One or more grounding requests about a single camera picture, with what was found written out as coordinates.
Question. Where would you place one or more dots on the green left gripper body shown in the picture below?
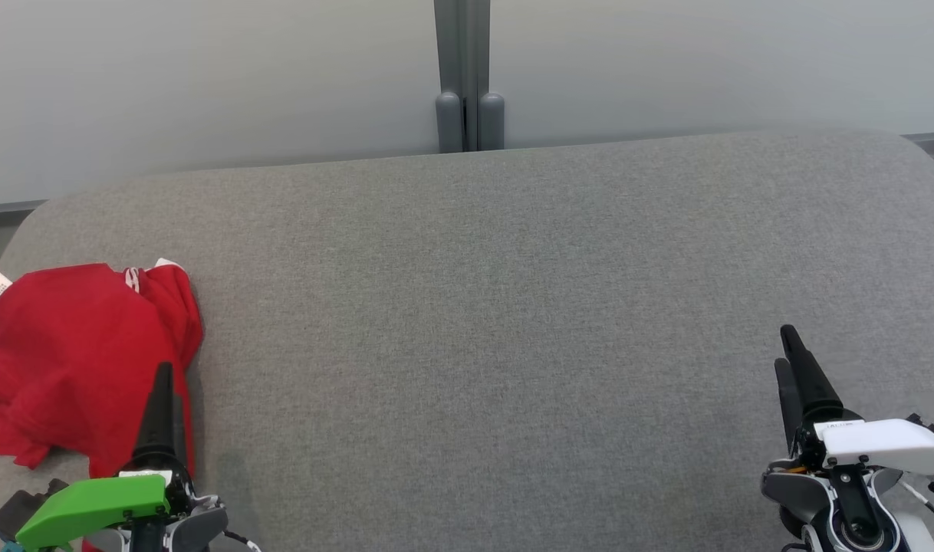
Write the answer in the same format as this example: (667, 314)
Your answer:
(91, 506)

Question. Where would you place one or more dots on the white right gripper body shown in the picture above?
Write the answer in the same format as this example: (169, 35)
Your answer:
(881, 445)

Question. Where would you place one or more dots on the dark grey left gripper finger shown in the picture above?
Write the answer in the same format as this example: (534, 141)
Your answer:
(180, 429)
(159, 429)

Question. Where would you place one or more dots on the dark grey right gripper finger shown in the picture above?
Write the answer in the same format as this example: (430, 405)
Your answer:
(810, 383)
(787, 406)

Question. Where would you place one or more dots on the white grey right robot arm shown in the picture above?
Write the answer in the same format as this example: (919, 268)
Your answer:
(858, 521)

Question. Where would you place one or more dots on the red shirt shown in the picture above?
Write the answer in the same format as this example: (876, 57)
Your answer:
(91, 360)

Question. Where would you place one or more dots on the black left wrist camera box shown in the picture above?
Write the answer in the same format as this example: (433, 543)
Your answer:
(22, 506)

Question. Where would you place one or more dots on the grey double partition post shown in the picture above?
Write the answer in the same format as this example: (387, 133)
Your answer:
(449, 123)

